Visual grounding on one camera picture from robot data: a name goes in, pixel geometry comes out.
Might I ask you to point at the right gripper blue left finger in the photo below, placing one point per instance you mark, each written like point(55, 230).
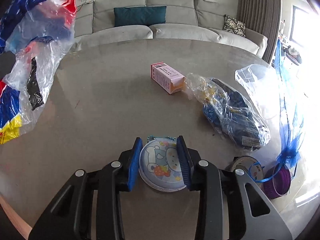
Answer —
point(133, 167)

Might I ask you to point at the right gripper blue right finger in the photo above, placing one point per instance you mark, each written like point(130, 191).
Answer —
point(185, 161)

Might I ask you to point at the round cartoon paper plate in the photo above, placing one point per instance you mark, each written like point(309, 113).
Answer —
point(159, 166)

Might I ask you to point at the clear bag with blue contents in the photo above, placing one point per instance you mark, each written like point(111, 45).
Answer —
point(228, 111)

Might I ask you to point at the pink cardboard box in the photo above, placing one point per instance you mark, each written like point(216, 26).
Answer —
point(167, 77)

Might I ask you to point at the purple ribbon spool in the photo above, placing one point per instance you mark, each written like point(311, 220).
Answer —
point(278, 182)

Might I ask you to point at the blue mesh drawstring bag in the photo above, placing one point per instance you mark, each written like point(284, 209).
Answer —
point(291, 121)

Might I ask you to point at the clear plastic bag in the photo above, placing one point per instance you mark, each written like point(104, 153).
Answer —
point(270, 90)

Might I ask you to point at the colourful printed plastic bag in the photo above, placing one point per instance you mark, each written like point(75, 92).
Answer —
point(39, 33)

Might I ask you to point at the black white floral cushion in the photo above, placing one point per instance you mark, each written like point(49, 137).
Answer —
point(234, 26)

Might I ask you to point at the teal rectangular cushion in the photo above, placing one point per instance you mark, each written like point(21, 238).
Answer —
point(147, 16)

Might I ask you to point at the black swivel stool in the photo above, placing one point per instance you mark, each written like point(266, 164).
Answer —
point(293, 55)

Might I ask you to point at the grey sectional sofa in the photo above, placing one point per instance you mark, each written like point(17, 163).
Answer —
point(185, 19)

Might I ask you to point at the brown grey curtain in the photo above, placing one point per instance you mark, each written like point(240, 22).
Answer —
point(262, 16)

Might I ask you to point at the white wall socket with cables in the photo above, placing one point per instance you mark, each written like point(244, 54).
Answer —
point(84, 2)

